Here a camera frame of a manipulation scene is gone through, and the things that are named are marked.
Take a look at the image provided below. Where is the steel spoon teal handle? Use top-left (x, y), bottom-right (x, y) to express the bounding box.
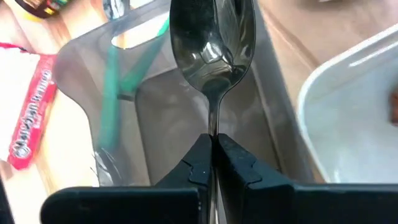
top-left (96, 0), bottom-right (133, 150)

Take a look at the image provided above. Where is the dark grey translucent plastic bin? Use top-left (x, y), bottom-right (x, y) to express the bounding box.
top-left (52, 0), bottom-right (326, 187)

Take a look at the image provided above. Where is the polished steel spoon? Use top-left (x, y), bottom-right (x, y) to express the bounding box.
top-left (169, 0), bottom-right (257, 224)

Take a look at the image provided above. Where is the gold spoon green handle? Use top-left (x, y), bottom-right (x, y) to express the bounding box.
top-left (119, 17), bottom-right (171, 94)

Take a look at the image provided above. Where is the brown seasoning packet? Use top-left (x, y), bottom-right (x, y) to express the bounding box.
top-left (389, 90), bottom-right (398, 126)

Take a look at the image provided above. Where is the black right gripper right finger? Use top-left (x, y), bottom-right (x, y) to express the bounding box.
top-left (216, 133), bottom-right (398, 224)

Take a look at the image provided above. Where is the dark spice jar yellow lid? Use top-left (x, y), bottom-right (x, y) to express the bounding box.
top-left (14, 0), bottom-right (74, 19)

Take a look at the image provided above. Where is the light grey plastic bin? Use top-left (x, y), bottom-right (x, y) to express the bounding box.
top-left (297, 23), bottom-right (398, 184)

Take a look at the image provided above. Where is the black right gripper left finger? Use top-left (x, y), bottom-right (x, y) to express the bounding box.
top-left (40, 133), bottom-right (216, 224)

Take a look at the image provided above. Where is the lime chili ramen packet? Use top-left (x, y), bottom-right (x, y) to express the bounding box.
top-left (0, 42), bottom-right (59, 171)

